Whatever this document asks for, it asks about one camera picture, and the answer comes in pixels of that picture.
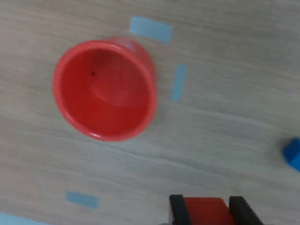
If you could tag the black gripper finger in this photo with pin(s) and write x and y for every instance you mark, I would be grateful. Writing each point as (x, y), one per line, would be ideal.
(245, 212)
(179, 211)

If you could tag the small red cube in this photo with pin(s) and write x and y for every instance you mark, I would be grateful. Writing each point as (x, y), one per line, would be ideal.
(206, 211)

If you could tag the small blue cube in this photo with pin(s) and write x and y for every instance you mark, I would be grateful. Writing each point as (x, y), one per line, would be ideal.
(293, 154)

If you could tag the small bluish tape patch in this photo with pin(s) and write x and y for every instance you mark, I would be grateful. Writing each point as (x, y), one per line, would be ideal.
(151, 29)
(11, 220)
(82, 199)

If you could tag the red plastic cup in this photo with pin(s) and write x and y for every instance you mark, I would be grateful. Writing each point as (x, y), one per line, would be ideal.
(105, 105)

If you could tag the narrow bluish tape strip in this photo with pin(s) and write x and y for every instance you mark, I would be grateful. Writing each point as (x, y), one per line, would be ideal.
(179, 82)

